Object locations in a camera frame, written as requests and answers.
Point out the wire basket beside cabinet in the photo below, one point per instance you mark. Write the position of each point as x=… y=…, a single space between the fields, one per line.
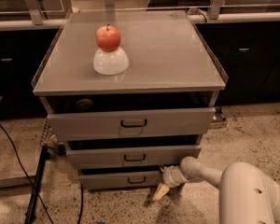
x=49 y=140

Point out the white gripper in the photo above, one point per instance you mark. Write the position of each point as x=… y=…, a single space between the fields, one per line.
x=169 y=178

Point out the grey middle drawer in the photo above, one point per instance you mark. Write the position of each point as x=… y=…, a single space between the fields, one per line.
x=130 y=156

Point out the red apple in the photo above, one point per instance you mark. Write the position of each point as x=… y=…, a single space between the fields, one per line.
x=107 y=38

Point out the grey bottom drawer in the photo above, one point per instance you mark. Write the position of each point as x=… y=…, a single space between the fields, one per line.
x=121 y=180

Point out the black floor rail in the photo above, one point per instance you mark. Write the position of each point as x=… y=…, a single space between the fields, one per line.
x=30 y=214

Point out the dark round object in drawer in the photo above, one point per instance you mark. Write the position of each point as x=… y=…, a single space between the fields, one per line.
x=83 y=105

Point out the grey drawer cabinet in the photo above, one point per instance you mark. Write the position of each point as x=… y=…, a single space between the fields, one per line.
x=170 y=67

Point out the dark left counter cabinet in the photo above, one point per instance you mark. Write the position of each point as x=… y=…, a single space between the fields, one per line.
x=21 y=53

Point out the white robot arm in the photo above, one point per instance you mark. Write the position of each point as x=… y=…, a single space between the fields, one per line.
x=246 y=194

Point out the dark right counter cabinet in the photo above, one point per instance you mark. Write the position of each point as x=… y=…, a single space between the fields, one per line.
x=250 y=55

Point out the white upturned bowl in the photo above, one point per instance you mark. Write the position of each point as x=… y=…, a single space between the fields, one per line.
x=110 y=63

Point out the dark counter cabinet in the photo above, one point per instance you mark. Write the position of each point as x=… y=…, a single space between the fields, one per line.
x=21 y=53
x=250 y=55

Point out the grey top drawer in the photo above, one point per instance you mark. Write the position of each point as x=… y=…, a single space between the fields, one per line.
x=131 y=124

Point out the grey drawer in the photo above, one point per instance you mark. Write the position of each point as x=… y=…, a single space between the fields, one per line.
x=121 y=180
x=131 y=124
x=130 y=156

